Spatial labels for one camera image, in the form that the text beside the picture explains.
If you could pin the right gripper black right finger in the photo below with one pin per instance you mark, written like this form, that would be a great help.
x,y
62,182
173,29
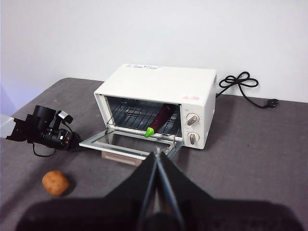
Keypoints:
x,y
178,185

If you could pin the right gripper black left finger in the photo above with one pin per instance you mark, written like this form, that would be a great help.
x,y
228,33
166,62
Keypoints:
x,y
137,185

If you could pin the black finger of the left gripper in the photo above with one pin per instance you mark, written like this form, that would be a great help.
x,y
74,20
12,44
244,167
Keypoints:
x,y
75,137
77,146

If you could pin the purple toy eggplant green stem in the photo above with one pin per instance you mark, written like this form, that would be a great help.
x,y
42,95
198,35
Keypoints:
x,y
162,118

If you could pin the beige oven knob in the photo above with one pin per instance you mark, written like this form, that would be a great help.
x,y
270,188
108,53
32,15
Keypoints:
x,y
193,138
193,119

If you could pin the cream toaster oven body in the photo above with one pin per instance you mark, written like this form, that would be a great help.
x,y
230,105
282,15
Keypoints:
x,y
156,81

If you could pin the brown potato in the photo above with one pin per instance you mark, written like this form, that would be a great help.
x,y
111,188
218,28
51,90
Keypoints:
x,y
55,183

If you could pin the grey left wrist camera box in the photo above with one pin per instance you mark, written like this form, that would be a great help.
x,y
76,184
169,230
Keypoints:
x,y
65,116

